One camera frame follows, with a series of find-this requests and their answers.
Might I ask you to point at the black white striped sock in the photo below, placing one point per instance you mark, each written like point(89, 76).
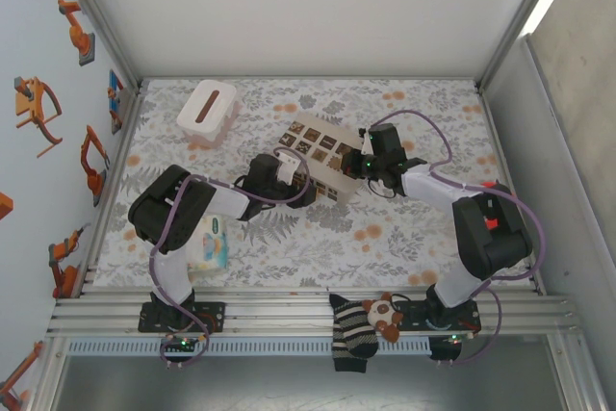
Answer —
point(353, 334)

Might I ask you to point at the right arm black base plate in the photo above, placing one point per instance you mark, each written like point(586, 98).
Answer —
point(414, 317)

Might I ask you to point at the aluminium frame rails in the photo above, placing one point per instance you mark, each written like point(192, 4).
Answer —
point(279, 315)

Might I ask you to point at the white tissue box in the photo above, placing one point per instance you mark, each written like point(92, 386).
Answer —
point(208, 110)

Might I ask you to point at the brown white plush bear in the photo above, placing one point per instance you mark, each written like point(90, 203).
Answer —
point(382, 315)

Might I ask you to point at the blue orange wall sticker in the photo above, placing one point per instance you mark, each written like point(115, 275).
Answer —
point(115, 103)

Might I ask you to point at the red plush ball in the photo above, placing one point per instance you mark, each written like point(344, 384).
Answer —
point(493, 184)

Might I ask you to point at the orange grey claw wall sticker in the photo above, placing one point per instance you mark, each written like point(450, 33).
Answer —
point(30, 103)

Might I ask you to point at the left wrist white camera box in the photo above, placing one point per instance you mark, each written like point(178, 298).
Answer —
point(289, 168)

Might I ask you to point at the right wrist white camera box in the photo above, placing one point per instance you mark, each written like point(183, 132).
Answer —
point(368, 144)

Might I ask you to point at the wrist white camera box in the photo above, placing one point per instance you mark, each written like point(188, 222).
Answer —
point(368, 144)
point(289, 168)

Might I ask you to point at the wooden lock puzzle box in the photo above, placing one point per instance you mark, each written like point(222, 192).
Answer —
point(317, 141)

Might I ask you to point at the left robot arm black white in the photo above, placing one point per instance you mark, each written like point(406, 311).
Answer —
point(168, 209)

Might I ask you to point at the aluminium corner post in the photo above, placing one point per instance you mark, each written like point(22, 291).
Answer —
point(517, 21)
point(101, 21)

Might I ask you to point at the floral tablecloth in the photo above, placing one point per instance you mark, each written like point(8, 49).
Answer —
point(289, 247)

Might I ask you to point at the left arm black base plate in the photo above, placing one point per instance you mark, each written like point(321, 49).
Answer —
point(216, 317)

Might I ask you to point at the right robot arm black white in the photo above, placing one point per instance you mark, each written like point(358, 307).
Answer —
point(491, 238)

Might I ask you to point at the small orange wall sticker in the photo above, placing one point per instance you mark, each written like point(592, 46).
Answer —
point(5, 206)

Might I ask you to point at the wet wipes pack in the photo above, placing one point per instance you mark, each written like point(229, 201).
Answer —
point(214, 247)

